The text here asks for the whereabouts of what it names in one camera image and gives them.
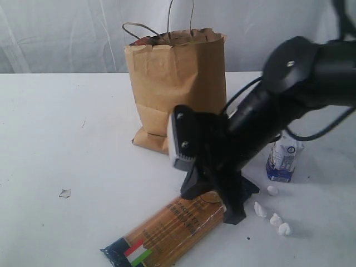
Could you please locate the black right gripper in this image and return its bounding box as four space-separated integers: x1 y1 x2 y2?
180 112 267 225

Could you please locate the spaghetti package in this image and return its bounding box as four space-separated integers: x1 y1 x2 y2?
100 158 260 267

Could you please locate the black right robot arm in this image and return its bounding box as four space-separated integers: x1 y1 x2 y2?
167 1 355 224

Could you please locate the large brown paper bag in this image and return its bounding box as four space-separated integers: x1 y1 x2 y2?
125 23 226 154

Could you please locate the white crumpled pellet left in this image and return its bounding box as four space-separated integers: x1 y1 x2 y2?
254 201 268 218

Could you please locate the white crumpled pellet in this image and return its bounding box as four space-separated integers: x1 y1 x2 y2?
269 213 283 227
267 185 279 196
278 222 293 236
254 201 268 218

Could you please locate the white crumpled pellet far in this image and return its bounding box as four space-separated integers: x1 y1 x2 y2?
267 185 279 196

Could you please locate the small white blue carton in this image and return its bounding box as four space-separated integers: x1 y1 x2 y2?
266 132 304 182

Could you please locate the white crumpled pellet middle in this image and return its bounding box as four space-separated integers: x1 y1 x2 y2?
269 213 283 227

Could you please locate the white crumpled pellet near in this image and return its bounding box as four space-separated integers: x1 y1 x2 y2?
278 222 293 236

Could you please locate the torn label scrap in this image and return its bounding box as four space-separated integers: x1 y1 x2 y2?
58 189 71 199

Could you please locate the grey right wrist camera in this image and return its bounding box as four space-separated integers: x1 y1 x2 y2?
167 105 199 172

